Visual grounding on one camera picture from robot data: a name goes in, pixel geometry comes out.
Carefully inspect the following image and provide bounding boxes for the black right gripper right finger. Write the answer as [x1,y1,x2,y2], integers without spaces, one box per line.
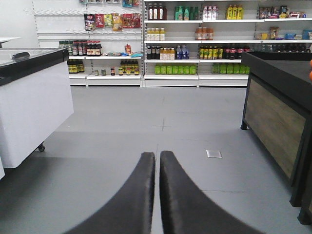
[159,151,260,234]

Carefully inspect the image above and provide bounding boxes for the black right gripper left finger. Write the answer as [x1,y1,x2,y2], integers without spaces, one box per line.
[67,152,155,234]

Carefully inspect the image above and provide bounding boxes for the metal floor outlet plate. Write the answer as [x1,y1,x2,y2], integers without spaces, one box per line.
[206,149,222,158]

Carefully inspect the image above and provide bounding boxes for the black wooden produce stand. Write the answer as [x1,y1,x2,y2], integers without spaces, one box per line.
[241,52,312,225]

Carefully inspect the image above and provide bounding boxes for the far white chest freezer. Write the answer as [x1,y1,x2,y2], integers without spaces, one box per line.
[0,48,74,168]

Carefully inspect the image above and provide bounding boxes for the white store shelving unit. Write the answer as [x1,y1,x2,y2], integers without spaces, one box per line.
[31,0,312,87]

